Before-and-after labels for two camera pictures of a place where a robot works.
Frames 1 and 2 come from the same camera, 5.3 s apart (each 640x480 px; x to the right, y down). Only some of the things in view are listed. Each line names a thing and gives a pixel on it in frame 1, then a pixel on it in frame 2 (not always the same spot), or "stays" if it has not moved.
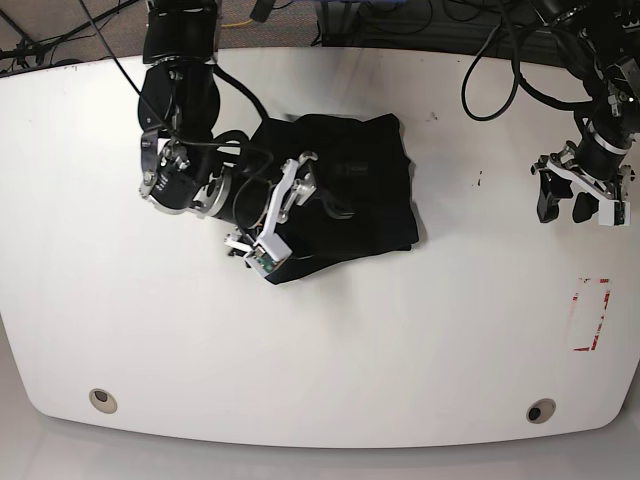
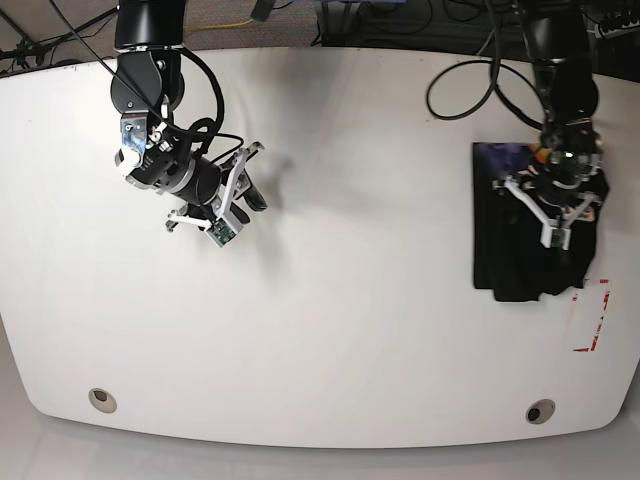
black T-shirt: [348, 191] → [508, 254]
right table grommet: [540, 410] stays
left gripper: [296, 185] → [213, 187]
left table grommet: [103, 401] stays
